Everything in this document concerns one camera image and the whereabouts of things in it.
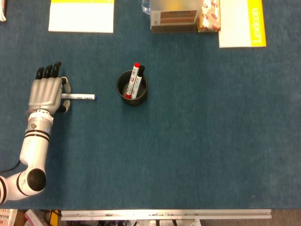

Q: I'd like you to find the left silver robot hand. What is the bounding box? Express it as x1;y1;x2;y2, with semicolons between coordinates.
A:
28;61;71;116

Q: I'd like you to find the blue whiteboard marker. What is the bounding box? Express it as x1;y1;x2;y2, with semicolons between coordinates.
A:
61;93;98;102

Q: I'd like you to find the black whiteboard marker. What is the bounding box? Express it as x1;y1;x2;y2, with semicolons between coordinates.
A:
131;65;146;99

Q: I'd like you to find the black cylindrical pen cup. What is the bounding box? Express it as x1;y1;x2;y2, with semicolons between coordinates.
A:
116;69;149;106

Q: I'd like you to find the white notebook with yellow band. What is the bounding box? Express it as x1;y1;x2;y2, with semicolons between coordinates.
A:
48;0;115;33

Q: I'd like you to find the snack bag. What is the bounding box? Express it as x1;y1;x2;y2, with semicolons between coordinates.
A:
0;0;7;22

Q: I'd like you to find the red whiteboard marker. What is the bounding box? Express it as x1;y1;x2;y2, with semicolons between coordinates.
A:
125;62;141;99

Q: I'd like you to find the pink white package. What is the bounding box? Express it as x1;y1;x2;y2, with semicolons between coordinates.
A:
23;209;50;226

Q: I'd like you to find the yellow black device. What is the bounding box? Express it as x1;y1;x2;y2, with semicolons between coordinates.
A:
49;209;62;226

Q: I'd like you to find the red white printed box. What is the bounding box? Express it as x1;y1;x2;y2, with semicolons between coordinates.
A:
0;208;18;226

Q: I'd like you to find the clear water bottle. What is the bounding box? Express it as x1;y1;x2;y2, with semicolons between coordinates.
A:
141;0;151;15

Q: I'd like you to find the blue felt table cloth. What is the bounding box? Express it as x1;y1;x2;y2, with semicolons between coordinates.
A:
0;0;301;210

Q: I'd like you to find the gold red-print wrapped pack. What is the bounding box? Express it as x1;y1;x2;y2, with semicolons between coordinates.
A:
197;0;222;33

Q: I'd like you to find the white yellow Lexicon book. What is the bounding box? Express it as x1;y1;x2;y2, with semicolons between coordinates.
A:
218;0;267;48

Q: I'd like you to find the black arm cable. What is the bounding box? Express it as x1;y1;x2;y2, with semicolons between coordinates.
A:
0;160;21;175

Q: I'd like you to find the aluminium profile rail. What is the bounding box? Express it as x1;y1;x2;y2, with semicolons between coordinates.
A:
60;209;272;221

